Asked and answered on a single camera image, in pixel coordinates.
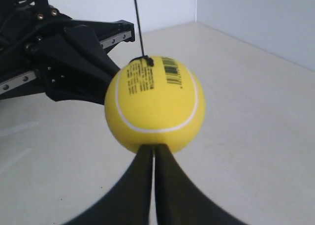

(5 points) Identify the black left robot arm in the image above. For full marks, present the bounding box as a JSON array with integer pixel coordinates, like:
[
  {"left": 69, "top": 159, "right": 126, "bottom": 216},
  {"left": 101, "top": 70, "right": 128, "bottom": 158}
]
[{"left": 0, "top": 0, "right": 135, "bottom": 105}]

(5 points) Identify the black hanging string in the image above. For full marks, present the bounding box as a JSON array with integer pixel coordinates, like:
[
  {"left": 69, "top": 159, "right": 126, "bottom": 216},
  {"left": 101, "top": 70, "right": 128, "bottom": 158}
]
[{"left": 127, "top": 0, "right": 155, "bottom": 67}]

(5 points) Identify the yellow tennis ball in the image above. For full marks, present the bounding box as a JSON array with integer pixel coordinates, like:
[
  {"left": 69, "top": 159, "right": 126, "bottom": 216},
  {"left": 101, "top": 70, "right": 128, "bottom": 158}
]
[{"left": 104, "top": 56, "right": 206, "bottom": 153}]

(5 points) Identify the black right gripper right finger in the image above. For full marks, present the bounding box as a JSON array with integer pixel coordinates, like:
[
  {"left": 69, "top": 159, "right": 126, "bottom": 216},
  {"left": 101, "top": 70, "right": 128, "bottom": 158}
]
[{"left": 155, "top": 144, "right": 240, "bottom": 225}]

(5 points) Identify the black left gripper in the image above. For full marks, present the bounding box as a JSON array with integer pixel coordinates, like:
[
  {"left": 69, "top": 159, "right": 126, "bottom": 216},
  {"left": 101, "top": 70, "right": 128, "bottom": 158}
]
[{"left": 0, "top": 5, "right": 135, "bottom": 105}]

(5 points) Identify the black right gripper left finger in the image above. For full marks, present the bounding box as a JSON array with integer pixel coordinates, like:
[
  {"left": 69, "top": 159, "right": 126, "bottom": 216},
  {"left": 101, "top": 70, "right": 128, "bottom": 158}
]
[{"left": 66, "top": 146, "right": 153, "bottom": 225}]

